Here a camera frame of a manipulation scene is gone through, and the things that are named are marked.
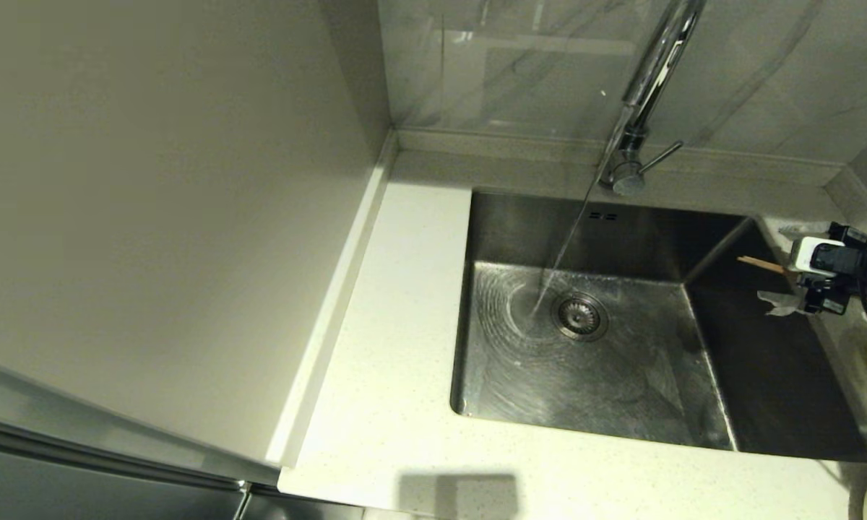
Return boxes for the chrome kitchen faucet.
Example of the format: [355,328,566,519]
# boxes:
[596,0,709,196]

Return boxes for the stainless steel sink basin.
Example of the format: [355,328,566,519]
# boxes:
[449,186,867,463]

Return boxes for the round metal drain strainer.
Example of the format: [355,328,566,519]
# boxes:
[551,290,610,342]

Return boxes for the beige tall side panel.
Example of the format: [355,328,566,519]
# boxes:
[0,0,398,470]

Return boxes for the grey stainless appliance door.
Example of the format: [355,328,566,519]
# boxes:
[0,354,366,520]

